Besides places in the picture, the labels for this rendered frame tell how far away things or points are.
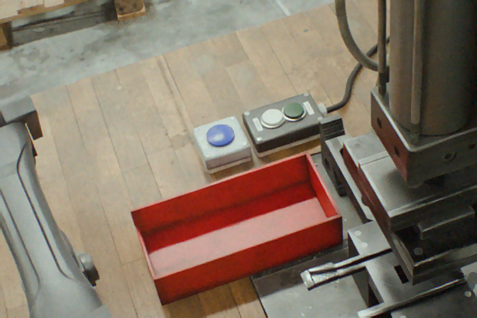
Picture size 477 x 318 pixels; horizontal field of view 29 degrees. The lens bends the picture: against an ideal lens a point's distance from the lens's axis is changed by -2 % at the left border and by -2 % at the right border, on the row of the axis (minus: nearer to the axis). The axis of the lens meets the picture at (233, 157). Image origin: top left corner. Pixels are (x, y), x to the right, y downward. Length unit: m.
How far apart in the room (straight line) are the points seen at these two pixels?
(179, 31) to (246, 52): 1.46
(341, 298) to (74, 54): 1.91
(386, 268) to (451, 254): 0.19
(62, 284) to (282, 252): 0.46
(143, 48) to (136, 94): 1.46
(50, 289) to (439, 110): 0.37
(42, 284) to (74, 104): 0.70
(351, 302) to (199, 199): 0.24
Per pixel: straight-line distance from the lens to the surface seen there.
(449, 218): 0.95
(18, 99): 0.84
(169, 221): 1.27
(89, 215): 1.33
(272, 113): 1.35
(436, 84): 0.81
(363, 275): 1.15
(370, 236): 1.15
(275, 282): 1.22
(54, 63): 2.96
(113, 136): 1.42
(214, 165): 1.33
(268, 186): 1.29
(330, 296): 1.20
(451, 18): 0.76
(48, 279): 0.82
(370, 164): 0.96
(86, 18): 3.09
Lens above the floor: 1.91
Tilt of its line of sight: 48 degrees down
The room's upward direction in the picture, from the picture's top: 10 degrees counter-clockwise
